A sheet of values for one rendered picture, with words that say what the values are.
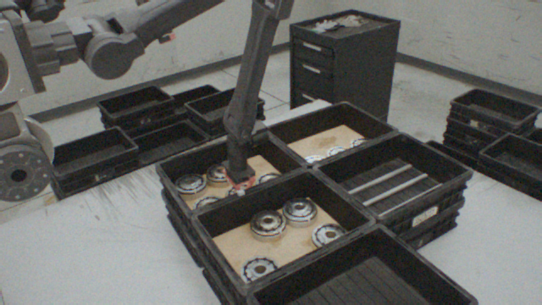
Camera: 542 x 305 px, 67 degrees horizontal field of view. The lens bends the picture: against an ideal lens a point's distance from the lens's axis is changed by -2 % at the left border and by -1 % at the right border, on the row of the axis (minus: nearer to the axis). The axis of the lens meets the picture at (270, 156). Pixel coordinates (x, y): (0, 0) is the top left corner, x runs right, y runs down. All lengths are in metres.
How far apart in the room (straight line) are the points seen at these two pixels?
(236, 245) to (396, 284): 0.43
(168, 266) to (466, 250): 0.92
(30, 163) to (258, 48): 0.58
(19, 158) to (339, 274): 0.80
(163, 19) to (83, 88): 3.36
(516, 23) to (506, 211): 2.80
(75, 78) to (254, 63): 3.20
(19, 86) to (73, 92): 3.38
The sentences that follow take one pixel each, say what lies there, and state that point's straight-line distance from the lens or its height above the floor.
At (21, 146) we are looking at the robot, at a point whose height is 1.20.
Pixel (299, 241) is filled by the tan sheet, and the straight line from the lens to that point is 1.17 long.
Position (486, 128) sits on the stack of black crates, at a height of 0.51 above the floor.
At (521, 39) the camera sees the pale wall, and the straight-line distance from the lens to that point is 4.25.
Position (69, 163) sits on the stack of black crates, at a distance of 2.38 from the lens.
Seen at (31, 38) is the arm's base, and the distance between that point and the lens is 0.75.
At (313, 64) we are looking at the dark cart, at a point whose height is 0.67.
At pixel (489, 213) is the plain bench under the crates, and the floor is 0.70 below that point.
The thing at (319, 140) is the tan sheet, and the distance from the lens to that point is 1.61.
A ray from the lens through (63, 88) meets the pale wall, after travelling 4.10.
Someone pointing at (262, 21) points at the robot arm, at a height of 1.41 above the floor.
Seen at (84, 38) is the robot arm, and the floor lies 1.46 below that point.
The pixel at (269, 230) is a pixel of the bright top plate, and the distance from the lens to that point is 1.16.
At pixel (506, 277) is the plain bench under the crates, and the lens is 1.40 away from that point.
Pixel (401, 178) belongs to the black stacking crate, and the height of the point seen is 0.83.
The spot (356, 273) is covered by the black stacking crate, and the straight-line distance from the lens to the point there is 1.11.
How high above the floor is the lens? 1.65
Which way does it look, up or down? 33 degrees down
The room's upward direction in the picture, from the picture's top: 2 degrees counter-clockwise
